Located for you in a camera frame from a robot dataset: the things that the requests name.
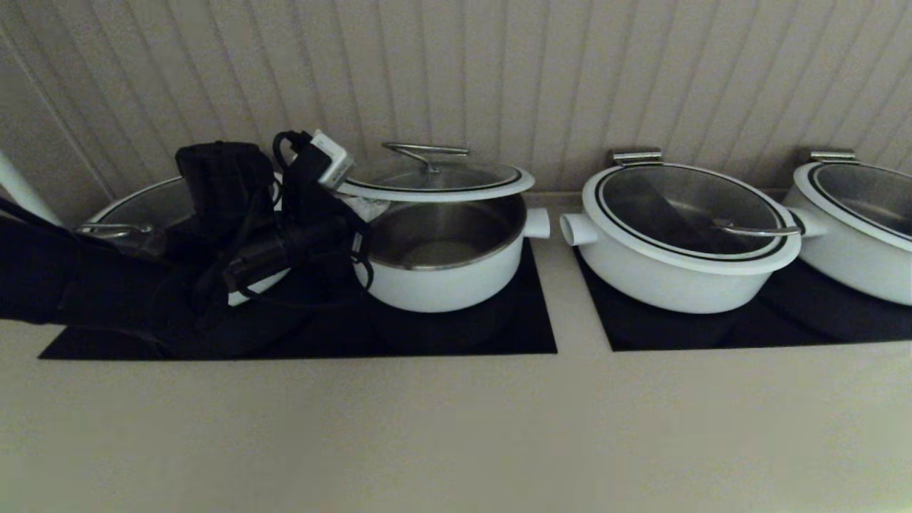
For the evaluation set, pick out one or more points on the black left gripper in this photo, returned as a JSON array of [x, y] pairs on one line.
[[313, 217]]

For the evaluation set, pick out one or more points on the glass pot lid white rim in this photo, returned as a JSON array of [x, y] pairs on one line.
[[142, 210], [442, 179], [677, 206]]

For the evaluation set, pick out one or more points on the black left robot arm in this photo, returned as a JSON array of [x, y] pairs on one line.
[[71, 299]]

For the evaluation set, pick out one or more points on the white cooking pot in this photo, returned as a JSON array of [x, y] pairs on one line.
[[662, 288], [855, 274], [263, 285], [449, 288]]

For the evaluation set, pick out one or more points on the far right white pot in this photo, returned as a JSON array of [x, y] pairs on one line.
[[876, 196]]

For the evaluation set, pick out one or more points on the black glass cooktop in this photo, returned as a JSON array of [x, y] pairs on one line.
[[527, 335], [641, 331]]

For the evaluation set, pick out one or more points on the white slanted pole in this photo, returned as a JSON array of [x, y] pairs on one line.
[[25, 192]]

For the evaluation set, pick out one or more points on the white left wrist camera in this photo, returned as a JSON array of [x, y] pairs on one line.
[[333, 158]]

